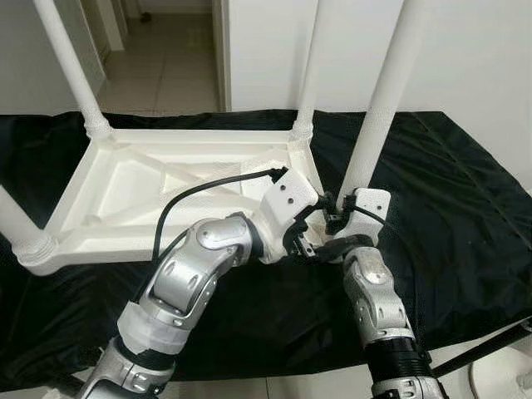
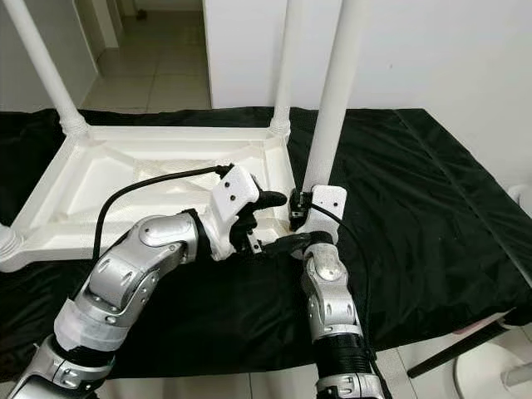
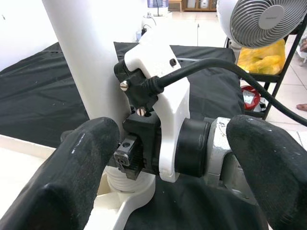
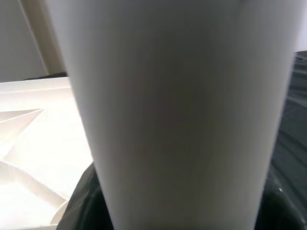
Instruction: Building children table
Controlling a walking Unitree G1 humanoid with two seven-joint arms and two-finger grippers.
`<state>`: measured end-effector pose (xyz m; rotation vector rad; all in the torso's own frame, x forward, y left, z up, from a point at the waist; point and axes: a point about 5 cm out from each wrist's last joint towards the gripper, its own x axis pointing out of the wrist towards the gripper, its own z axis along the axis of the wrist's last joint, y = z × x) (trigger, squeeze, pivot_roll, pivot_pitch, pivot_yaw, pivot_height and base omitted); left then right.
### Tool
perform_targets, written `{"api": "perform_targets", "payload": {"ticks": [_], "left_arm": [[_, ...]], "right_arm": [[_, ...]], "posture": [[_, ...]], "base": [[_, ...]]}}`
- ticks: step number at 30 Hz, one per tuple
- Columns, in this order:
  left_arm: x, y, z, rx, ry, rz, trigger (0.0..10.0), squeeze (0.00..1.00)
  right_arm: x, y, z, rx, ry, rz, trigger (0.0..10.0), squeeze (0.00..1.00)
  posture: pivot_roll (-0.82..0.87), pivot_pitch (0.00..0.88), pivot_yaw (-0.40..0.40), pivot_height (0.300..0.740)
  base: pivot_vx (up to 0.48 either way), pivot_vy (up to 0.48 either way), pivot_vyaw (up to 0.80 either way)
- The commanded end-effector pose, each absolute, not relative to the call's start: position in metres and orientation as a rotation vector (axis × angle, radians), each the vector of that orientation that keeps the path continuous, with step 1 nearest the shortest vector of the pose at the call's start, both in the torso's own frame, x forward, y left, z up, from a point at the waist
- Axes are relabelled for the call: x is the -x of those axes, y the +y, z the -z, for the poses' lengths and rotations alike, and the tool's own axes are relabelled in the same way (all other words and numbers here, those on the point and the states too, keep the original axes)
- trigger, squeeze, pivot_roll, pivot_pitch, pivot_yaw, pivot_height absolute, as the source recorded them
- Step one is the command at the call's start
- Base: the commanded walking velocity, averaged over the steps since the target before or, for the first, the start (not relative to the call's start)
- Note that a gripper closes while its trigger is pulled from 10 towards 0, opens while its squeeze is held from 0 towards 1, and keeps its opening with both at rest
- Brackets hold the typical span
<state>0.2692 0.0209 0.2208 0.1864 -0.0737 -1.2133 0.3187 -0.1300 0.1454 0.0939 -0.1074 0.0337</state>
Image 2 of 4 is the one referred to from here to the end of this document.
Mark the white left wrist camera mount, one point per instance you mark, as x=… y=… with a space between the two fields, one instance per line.
x=233 y=191

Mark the white plastic children table top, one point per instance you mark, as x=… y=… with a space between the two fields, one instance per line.
x=100 y=183

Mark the white domed appliance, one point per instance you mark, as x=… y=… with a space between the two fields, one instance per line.
x=522 y=198

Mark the black fabric table cover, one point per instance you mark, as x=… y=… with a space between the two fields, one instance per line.
x=449 y=249

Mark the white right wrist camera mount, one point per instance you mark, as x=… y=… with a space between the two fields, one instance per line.
x=328 y=199

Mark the white plastic table leg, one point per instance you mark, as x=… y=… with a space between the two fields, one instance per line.
x=287 y=66
x=8 y=241
x=337 y=91
x=46 y=66

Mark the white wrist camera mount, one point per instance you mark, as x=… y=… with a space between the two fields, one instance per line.
x=328 y=199
x=233 y=191

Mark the white standing fan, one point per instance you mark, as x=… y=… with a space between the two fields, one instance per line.
x=478 y=378

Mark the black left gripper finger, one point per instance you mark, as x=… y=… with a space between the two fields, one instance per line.
x=285 y=243
x=271 y=199

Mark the black metal table leg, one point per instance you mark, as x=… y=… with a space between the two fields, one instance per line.
x=457 y=349

